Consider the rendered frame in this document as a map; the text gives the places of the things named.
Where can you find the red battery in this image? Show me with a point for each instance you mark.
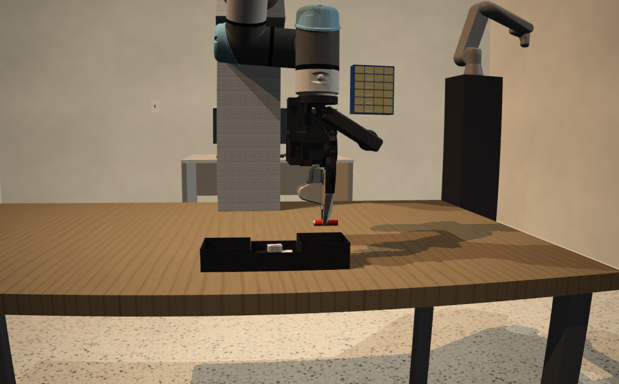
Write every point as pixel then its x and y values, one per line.
pixel 329 223

